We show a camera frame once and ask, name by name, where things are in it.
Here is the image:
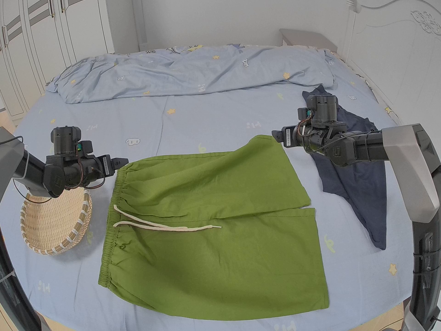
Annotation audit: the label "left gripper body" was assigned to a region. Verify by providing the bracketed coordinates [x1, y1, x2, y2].
[65, 155, 113, 187]

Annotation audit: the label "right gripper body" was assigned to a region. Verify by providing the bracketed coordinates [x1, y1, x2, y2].
[283, 126, 326, 151]

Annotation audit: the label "green shorts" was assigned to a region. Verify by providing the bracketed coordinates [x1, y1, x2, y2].
[97, 135, 329, 320]

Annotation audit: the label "round woven basket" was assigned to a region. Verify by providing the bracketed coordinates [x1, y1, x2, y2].
[19, 186, 93, 256]

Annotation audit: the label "dark blue garment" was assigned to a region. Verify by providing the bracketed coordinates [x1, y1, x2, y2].
[302, 85, 386, 251]

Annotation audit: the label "bed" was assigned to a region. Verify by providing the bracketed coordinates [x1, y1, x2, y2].
[0, 0, 441, 331]

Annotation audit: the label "grey bedside table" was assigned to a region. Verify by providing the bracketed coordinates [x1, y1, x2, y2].
[279, 29, 338, 52]

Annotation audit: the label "pale blue quilt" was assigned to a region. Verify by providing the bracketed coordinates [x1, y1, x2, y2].
[46, 43, 338, 105]

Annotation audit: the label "white wardrobe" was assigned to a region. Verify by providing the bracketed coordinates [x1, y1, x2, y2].
[0, 0, 116, 128]

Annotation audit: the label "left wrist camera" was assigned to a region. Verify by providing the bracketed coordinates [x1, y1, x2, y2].
[76, 140, 93, 158]

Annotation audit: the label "black cable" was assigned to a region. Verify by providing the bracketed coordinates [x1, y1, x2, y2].
[12, 177, 54, 205]

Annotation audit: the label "grey wall pipe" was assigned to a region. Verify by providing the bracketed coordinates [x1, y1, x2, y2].
[130, 0, 149, 51]

